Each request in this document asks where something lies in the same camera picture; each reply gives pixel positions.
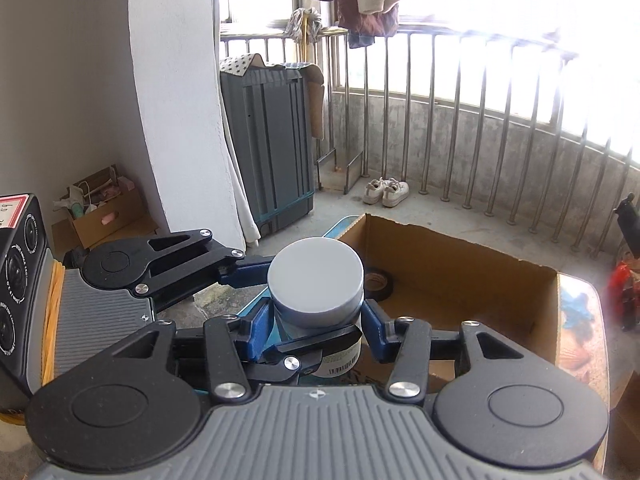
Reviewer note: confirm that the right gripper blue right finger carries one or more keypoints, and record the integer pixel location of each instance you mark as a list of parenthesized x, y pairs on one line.
[(405, 343)]

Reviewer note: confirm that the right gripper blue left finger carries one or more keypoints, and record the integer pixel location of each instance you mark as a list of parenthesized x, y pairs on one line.
[(231, 344)]

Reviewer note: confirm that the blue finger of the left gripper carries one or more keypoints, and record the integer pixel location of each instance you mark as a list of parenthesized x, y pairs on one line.
[(326, 356), (169, 269)]

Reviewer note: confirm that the white-lidded supplement bottle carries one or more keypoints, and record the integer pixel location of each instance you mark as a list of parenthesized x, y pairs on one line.
[(316, 286)]

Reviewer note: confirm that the small cardboard box with clutter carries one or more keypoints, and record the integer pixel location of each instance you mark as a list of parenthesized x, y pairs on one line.
[(100, 205)]

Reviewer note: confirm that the black tape roll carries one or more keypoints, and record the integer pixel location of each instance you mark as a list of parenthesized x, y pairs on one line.
[(378, 284)]

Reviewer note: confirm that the large open cardboard box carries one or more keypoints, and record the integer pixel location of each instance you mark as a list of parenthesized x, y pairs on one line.
[(445, 281)]

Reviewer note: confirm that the colourful patterned table mat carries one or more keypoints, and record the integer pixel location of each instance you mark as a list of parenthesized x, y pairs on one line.
[(582, 346)]

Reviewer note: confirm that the dark grey plastic crate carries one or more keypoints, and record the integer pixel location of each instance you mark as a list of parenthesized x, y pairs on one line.
[(267, 110)]

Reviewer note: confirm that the pair of white sneakers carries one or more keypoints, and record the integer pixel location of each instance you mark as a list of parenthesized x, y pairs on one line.
[(389, 192)]

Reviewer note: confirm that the wheelchair with pink blanket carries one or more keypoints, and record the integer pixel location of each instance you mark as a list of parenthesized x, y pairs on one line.
[(623, 285)]

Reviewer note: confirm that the metal balcony railing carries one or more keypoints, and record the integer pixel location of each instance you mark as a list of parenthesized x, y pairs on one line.
[(516, 130)]

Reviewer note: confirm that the black camera box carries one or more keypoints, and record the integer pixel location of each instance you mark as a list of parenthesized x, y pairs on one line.
[(24, 252)]

